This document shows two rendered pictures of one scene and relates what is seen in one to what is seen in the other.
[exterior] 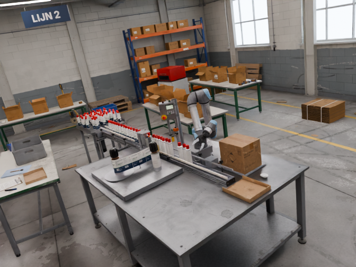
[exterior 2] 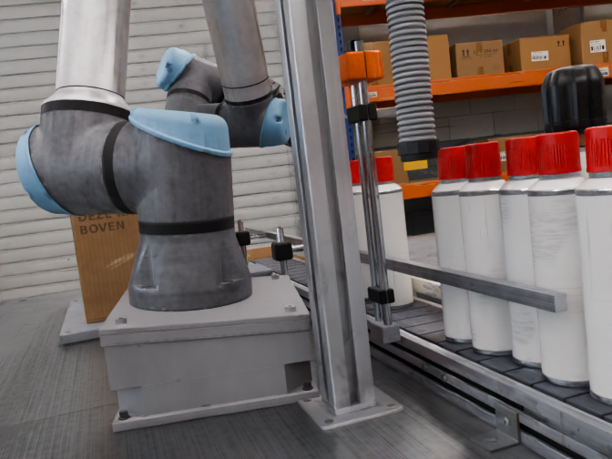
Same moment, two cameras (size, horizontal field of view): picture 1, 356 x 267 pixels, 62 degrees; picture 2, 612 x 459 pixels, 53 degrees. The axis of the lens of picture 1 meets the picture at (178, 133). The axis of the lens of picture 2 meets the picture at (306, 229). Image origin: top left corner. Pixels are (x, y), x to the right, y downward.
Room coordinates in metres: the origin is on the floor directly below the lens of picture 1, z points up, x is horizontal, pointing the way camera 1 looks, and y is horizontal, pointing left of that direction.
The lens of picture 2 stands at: (3.70, 0.13, 1.08)
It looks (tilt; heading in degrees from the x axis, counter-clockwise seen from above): 5 degrees down; 196
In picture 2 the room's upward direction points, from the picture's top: 7 degrees counter-clockwise
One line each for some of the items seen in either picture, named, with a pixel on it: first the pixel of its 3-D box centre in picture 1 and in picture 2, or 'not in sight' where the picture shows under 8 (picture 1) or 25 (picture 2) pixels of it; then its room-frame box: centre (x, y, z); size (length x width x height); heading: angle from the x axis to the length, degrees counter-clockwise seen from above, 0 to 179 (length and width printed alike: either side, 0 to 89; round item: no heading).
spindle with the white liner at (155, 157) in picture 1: (155, 156); (578, 174); (2.76, 0.27, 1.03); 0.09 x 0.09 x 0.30
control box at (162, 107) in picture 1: (167, 110); not in sight; (3.12, 0.07, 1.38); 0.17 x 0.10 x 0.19; 89
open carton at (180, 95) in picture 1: (186, 101); not in sight; (5.19, -0.24, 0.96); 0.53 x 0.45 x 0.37; 115
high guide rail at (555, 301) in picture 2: (193, 156); (323, 247); (2.76, -0.12, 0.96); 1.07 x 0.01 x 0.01; 34
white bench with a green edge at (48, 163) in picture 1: (34, 188); not in sight; (3.88, 2.17, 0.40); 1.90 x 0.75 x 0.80; 23
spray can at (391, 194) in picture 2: (180, 151); (387, 232); (2.87, 0.00, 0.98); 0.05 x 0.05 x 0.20
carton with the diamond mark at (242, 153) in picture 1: (240, 152); (140, 236); (2.57, -0.55, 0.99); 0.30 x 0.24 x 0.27; 33
